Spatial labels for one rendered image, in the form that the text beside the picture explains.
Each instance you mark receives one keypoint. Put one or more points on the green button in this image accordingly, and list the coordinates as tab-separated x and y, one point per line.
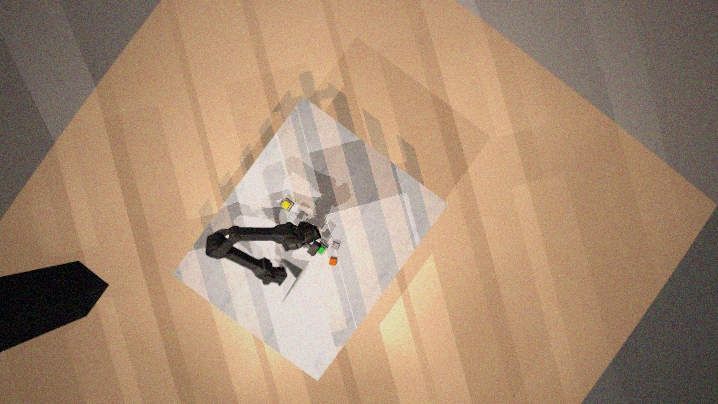
322	249

